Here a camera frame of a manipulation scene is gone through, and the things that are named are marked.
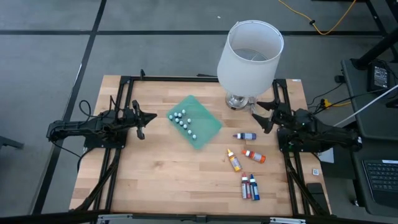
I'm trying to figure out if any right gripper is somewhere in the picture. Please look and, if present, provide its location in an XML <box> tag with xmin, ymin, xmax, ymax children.
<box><xmin>251</xmin><ymin>100</ymin><xmax>299</xmax><ymax>135</ymax></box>

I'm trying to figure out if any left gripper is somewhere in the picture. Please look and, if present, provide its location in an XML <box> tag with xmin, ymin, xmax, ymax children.
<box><xmin>122</xmin><ymin>99</ymin><xmax>158</xmax><ymax>141</ymax></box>

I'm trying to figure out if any large purple food coloring bottle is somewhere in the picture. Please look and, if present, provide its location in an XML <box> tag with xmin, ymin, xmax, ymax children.
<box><xmin>232</xmin><ymin>132</ymin><xmax>257</xmax><ymax>141</ymax></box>

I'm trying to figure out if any large orange food coloring bottle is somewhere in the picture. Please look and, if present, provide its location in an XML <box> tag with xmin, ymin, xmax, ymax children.
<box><xmin>241</xmin><ymin>149</ymin><xmax>267</xmax><ymax>164</ymax></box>

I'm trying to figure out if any large yellow food coloring bottle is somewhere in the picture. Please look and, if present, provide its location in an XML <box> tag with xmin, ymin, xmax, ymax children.
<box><xmin>226</xmin><ymin>148</ymin><xmax>243</xmax><ymax>172</ymax></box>

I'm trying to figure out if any large blue food coloring bottle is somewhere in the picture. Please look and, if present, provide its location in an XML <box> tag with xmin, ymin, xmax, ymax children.
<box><xmin>249</xmin><ymin>173</ymin><xmax>261</xmax><ymax>202</ymax></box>

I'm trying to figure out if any large red food coloring bottle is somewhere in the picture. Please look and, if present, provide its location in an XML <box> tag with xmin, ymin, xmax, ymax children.
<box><xmin>241</xmin><ymin>172</ymin><xmax>251</xmax><ymax>200</ymax></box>

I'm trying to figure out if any silver lamp with white shade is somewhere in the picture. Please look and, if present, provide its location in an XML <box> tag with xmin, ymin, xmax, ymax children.
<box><xmin>216</xmin><ymin>19</ymin><xmax>285</xmax><ymax>112</ymax></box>

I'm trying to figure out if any teal translucent plastic tray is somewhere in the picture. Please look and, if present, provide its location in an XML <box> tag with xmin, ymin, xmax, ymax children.
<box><xmin>165</xmin><ymin>95</ymin><xmax>223</xmax><ymax>150</ymax></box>

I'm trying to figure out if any black flat rectangular object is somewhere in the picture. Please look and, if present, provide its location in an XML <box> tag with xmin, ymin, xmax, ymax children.
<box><xmin>306</xmin><ymin>182</ymin><xmax>326</xmax><ymax>195</ymax></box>

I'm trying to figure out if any white thin rod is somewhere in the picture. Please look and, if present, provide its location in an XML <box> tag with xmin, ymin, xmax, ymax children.
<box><xmin>330</xmin><ymin>83</ymin><xmax>398</xmax><ymax>129</ymax></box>

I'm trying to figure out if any black side desk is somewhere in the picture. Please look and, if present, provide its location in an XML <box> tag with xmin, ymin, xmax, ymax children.
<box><xmin>340</xmin><ymin>58</ymin><xmax>398</xmax><ymax>142</ymax></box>

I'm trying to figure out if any black power brick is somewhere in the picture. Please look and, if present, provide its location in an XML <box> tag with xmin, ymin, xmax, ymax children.
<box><xmin>368</xmin><ymin>62</ymin><xmax>393</xmax><ymax>93</ymax></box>

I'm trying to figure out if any black stand leg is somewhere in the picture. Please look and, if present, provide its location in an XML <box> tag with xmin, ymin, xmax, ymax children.
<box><xmin>351</xmin><ymin>0</ymin><xmax>398</xmax><ymax>71</ymax></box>

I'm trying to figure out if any black laptop keyboard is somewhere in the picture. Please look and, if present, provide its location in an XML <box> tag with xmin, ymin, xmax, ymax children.
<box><xmin>360</xmin><ymin>159</ymin><xmax>398</xmax><ymax>209</ymax></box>

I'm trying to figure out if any black furniture foot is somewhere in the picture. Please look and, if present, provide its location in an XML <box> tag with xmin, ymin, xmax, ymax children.
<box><xmin>0</xmin><ymin>136</ymin><xmax>25</xmax><ymax>150</ymax></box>

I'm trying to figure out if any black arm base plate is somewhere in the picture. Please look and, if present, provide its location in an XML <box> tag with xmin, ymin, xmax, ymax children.
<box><xmin>82</xmin><ymin>124</ymin><xmax>128</xmax><ymax>149</ymax></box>
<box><xmin>276</xmin><ymin>127</ymin><xmax>315</xmax><ymax>154</ymax></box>

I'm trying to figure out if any black aluminium table frame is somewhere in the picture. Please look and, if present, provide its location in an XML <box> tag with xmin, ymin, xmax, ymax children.
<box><xmin>70</xmin><ymin>68</ymin><xmax>332</xmax><ymax>218</ymax></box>

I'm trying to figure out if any yellow cable plug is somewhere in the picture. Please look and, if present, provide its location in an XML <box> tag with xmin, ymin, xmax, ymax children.
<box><xmin>320</xmin><ymin>98</ymin><xmax>352</xmax><ymax>109</ymax></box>

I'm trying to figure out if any yellow extension cable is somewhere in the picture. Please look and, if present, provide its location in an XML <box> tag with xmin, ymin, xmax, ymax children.
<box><xmin>277</xmin><ymin>0</ymin><xmax>358</xmax><ymax>36</ymax></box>

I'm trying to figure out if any black rail with silver brackets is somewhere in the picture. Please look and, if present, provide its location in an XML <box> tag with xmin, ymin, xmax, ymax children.
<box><xmin>0</xmin><ymin>210</ymin><xmax>398</xmax><ymax>224</ymax></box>

